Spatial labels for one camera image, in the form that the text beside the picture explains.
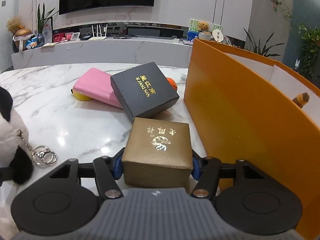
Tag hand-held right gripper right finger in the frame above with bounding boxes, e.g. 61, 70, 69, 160
190, 150, 267, 198

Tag panda plush toy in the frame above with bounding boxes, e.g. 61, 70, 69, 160
0, 86, 34, 185

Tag yellow tape measure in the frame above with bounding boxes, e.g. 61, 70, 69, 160
72, 88, 93, 102

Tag pink box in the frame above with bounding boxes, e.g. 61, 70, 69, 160
72, 67, 124, 109

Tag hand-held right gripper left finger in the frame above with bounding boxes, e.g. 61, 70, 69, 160
49, 147, 125, 200

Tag white router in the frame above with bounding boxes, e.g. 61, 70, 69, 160
88, 24, 109, 41

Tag black gift box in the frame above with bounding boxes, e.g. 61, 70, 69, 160
110, 61, 180, 124

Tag small brown teddy bear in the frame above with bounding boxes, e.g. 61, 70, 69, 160
198, 21, 211, 34

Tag pink ornaments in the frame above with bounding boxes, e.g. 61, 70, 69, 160
53, 32, 73, 43

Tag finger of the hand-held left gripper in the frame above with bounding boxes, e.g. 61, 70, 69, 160
0, 167, 15, 187

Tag round paper fan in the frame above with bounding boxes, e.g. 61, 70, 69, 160
212, 28, 224, 42

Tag dried flower bunch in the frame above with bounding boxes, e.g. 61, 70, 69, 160
6, 15, 24, 34

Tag black cables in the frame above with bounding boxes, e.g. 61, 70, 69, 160
113, 33, 138, 40

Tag brown gift box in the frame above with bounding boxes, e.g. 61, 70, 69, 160
121, 117, 194, 188

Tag blue snack bag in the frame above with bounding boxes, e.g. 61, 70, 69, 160
26, 37, 38, 50

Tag orange crochet fruit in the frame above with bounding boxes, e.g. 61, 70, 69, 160
165, 77, 178, 92

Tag silver key rings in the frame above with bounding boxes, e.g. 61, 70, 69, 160
16, 128, 58, 166

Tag marble television console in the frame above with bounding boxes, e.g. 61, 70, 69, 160
11, 26, 193, 70

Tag tall leafy floor plant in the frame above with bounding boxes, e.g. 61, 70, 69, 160
243, 27, 286, 58

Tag teddy bear keychain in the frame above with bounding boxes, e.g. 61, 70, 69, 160
292, 92, 310, 109

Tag potted plant with narrow leaves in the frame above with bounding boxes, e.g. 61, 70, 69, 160
34, 3, 59, 48

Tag orange cardboard box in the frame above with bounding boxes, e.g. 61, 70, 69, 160
183, 39, 320, 240

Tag golden mushroom ornament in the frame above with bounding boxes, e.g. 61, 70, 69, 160
13, 28, 33, 52

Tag ivy plant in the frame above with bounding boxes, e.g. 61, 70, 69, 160
297, 22, 320, 77

